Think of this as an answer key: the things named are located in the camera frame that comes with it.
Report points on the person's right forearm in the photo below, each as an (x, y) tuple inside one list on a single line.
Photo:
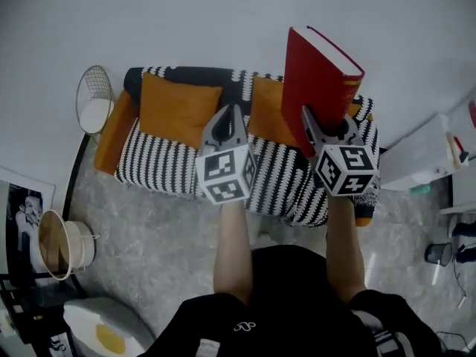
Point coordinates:
[(344, 251)]

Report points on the white cabinet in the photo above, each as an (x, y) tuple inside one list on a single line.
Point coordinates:
[(416, 154)]

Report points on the red hardcover book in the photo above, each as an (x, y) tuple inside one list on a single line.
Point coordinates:
[(312, 87)]

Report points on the person's black shirt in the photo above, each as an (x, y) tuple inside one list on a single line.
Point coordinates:
[(290, 311)]

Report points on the black mesh waste bin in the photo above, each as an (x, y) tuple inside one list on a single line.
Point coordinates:
[(439, 253)]

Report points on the black curved metal frame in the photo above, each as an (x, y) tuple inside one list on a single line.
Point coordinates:
[(70, 184)]

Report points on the black shelf rack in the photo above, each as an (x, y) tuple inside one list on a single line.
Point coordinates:
[(22, 311)]

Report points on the person's left forearm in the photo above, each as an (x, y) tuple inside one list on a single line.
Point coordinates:
[(232, 251)]

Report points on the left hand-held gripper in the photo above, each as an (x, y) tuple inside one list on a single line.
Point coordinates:
[(223, 173)]

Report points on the orange cushion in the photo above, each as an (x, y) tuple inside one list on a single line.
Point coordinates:
[(175, 110), (266, 114)]

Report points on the fried egg shaped cushion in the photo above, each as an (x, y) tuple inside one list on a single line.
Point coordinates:
[(104, 329)]

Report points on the black white portrait poster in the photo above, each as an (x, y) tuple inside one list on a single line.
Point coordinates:
[(26, 214)]

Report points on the black white patterned sofa seat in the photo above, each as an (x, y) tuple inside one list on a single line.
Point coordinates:
[(156, 162)]

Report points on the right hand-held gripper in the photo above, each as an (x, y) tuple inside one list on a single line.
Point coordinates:
[(344, 169)]

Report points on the white round side table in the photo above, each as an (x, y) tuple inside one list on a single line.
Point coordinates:
[(74, 244)]

